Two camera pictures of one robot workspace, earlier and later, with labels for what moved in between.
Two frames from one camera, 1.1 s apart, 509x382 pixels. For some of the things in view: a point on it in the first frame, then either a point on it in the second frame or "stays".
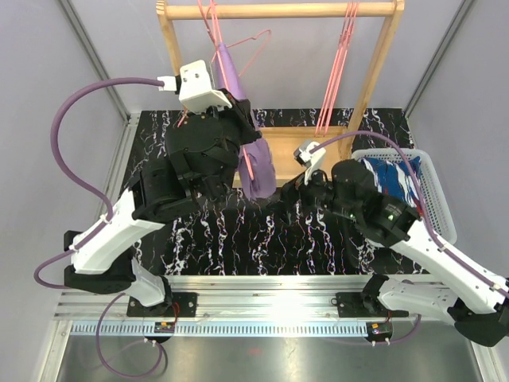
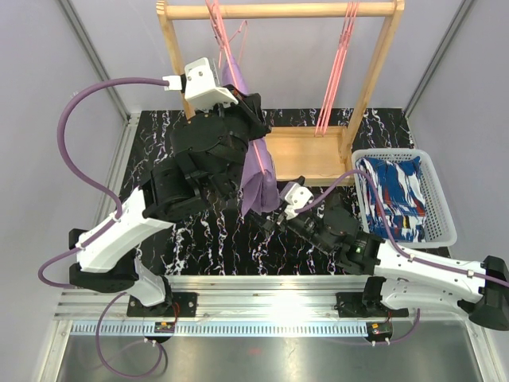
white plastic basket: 437,204 stays
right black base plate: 363,305 stays
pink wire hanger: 217,46 -> 219,33
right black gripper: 293,192 -> 270,226
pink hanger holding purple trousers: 223,56 -> 217,13
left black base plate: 182,305 stays
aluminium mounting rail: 237,298 stays
